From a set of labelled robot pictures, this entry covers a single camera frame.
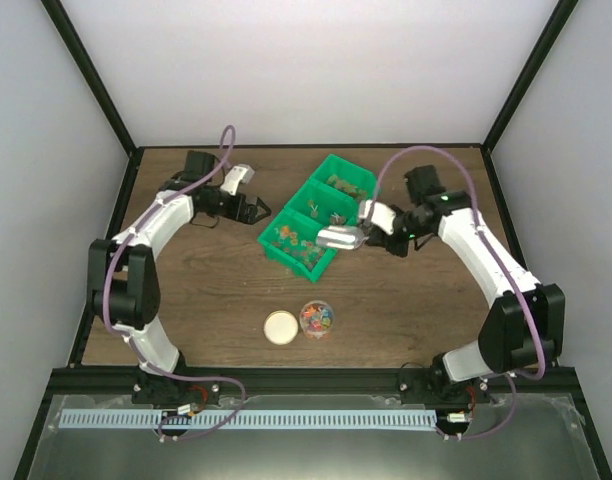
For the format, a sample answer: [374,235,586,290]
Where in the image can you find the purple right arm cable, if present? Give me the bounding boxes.
[363,144,547,442]

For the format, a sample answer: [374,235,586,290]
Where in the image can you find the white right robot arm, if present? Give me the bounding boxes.
[358,165,565,403]

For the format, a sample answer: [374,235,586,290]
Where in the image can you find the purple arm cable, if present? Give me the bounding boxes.
[363,144,547,442]
[101,124,248,444]

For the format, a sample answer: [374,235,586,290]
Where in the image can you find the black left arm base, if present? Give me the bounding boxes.
[132,368,222,407]

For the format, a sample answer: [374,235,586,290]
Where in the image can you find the silver metal scoop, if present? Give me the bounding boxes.
[315,225,367,250]

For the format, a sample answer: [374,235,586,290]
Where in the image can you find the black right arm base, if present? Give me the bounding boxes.
[396,354,482,405]

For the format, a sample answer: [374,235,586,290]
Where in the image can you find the clear glass jar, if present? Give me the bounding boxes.
[298,300,335,339]

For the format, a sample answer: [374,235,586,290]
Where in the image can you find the light blue slotted cable duct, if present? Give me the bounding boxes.
[58,409,437,431]

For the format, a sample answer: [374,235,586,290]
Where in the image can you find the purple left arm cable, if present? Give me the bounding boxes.
[101,124,248,444]

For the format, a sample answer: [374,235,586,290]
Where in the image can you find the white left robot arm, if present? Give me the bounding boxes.
[86,151,271,404]

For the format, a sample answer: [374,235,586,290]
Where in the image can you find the green bin with star candies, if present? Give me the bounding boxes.
[258,208,338,283]

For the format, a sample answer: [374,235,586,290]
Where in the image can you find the cream jar lid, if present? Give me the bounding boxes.
[263,310,299,345]

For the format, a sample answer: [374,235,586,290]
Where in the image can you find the green bin with popsicle candies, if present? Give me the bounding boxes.
[310,154,377,202]

